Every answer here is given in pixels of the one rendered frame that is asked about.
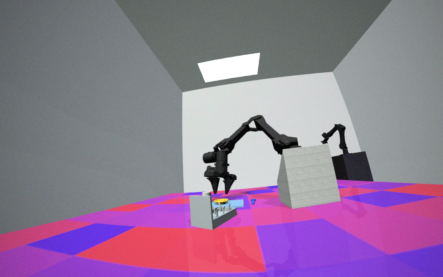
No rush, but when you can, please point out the yellow plate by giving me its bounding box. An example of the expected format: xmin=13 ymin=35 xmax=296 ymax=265
xmin=214 ymin=199 xmax=229 ymax=205

